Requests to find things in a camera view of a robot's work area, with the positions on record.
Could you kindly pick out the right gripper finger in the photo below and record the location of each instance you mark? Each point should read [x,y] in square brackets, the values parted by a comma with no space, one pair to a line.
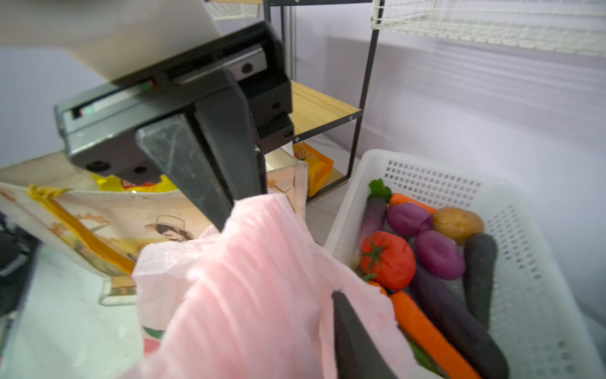
[357,356]

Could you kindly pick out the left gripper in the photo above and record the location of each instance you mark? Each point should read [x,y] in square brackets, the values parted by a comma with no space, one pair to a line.
[211,152]

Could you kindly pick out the pink plastic grocery bag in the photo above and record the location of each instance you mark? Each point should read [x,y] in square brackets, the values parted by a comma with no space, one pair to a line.
[254,300]

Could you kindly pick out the white canvas tote bag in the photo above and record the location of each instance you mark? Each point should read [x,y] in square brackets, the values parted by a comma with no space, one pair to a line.
[125,221]

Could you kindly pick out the green toy chili pepper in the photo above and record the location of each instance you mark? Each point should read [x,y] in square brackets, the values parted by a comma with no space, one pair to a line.
[422,357]

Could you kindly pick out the orange toy carrot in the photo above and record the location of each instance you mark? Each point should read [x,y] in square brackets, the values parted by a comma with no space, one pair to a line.
[414,322]

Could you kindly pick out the purple toy eggplant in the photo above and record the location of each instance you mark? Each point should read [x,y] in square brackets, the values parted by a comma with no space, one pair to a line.
[462,330]

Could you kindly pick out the red toy tomato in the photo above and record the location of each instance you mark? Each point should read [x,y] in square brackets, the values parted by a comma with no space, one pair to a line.
[390,258]

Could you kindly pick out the orange snack packet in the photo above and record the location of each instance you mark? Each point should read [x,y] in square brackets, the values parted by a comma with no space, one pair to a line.
[319,166]

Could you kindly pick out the purple toy onion right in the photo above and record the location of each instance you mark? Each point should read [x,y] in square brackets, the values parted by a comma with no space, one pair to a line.
[439,255]

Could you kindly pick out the purple toy onion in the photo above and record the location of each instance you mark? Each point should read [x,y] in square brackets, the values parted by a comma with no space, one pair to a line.
[439,255]
[409,220]

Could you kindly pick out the purple toy onion left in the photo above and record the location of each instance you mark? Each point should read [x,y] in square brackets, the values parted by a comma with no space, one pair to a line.
[409,220]

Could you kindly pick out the dark toy cucumber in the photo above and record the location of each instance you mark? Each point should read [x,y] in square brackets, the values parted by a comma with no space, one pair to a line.
[480,253]

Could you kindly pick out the brown toy potato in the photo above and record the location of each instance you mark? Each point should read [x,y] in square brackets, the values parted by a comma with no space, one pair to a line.
[457,224]

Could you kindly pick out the white plastic basket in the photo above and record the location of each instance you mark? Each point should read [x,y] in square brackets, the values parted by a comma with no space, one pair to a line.
[534,319]

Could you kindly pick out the wooden black-frame shelf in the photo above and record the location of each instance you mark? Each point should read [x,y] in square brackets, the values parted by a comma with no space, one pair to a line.
[315,113]

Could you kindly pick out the white wire wall basket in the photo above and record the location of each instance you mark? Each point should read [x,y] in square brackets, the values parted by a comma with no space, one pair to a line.
[565,27]

